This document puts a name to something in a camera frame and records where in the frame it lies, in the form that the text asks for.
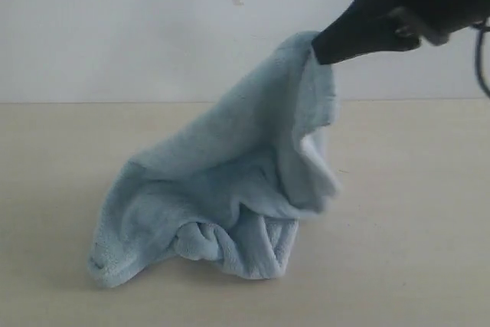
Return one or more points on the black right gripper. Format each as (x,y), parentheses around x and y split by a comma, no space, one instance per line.
(371,26)

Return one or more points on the light blue terry towel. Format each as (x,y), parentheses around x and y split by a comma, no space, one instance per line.
(232,186)

